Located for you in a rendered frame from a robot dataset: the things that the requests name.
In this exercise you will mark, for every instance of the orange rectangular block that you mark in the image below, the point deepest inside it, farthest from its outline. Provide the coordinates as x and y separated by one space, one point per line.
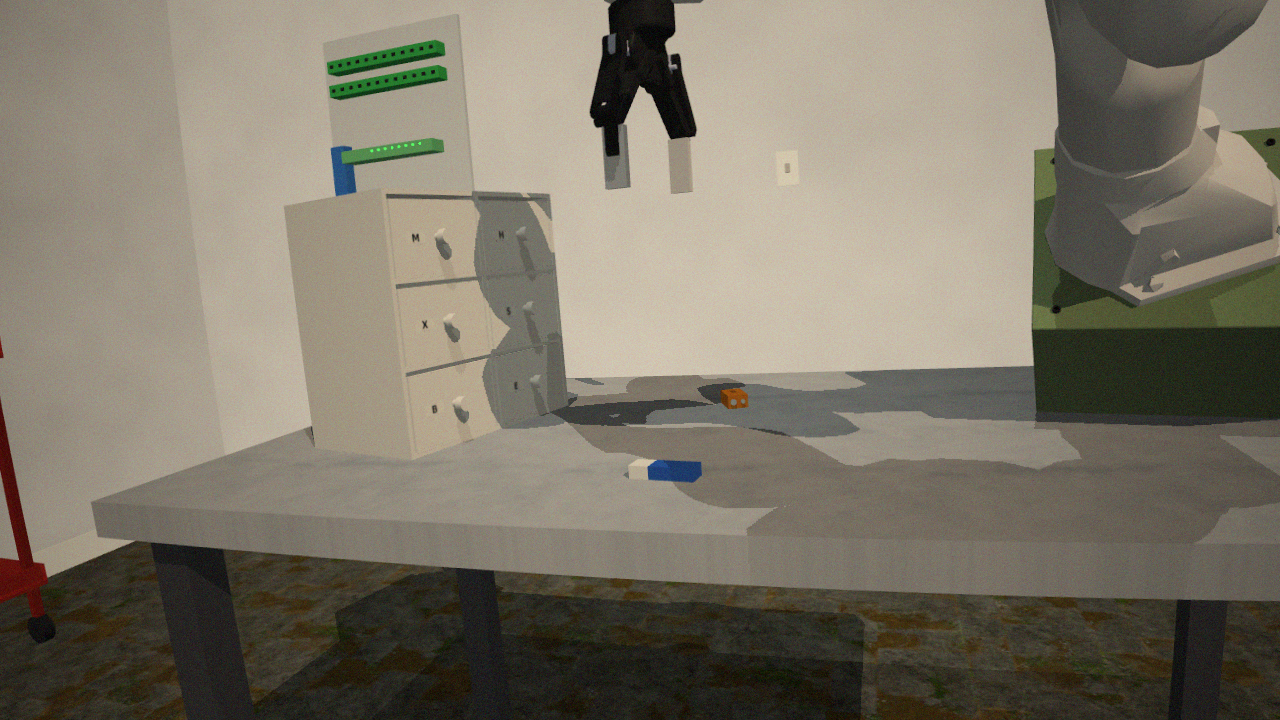
734 398

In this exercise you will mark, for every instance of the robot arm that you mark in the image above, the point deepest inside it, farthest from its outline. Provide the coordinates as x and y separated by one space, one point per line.
1141 180

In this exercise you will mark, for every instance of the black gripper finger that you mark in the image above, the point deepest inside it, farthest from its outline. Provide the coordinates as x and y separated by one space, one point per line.
673 112
617 87

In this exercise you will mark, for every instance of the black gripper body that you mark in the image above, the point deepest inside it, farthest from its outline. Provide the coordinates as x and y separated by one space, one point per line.
648 24

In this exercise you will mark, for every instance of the cream small chest of drawers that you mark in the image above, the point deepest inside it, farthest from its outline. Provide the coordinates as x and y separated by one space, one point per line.
348 318

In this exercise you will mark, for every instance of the blue and white eraser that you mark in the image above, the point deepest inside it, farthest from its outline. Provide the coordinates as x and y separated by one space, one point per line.
665 470

